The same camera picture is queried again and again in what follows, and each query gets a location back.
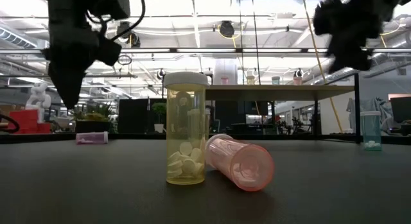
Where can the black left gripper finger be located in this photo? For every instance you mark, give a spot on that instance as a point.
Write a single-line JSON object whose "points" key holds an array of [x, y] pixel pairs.
{"points": [[69, 82]]}

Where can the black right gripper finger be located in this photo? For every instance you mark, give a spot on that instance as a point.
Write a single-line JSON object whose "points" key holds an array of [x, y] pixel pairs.
{"points": [[350, 50]]}

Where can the teal pill bottle white cap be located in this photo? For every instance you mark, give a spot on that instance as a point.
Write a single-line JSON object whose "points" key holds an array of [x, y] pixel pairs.
{"points": [[371, 127]]}

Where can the blue pill bottle white cap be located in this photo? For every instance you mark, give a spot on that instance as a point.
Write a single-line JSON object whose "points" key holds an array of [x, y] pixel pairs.
{"points": [[275, 80]]}

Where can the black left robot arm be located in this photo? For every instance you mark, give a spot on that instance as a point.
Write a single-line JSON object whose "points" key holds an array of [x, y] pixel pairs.
{"points": [[70, 5]]}

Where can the wooden shelf black legs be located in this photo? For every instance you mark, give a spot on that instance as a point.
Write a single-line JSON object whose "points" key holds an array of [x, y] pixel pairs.
{"points": [[276, 92]]}

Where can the white statue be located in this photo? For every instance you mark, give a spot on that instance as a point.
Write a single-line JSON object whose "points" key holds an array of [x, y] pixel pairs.
{"points": [[39, 99]]}

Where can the succulent plant in pot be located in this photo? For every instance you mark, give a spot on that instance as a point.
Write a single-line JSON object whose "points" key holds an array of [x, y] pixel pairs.
{"points": [[93, 124]]}

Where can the red stacked boxes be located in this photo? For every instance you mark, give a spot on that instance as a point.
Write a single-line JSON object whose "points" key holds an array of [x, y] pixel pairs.
{"points": [[25, 121]]}

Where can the black cabinet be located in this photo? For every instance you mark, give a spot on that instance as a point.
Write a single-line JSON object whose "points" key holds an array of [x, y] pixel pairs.
{"points": [[135, 116]]}

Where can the grey hanging cloth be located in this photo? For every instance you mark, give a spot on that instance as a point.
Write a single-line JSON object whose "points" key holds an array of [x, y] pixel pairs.
{"points": [[387, 115]]}

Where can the black monitor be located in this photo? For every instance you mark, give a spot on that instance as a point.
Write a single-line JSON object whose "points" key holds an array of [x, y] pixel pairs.
{"points": [[401, 110]]}

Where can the green plant white pot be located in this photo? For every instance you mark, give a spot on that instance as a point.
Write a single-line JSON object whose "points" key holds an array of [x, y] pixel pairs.
{"points": [[159, 127]]}

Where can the silver ventilation duct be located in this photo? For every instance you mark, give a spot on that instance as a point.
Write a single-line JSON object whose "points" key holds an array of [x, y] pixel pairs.
{"points": [[16, 39], [388, 54]]}

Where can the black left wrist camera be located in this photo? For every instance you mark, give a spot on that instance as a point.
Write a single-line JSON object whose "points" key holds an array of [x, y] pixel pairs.
{"points": [[110, 53]]}

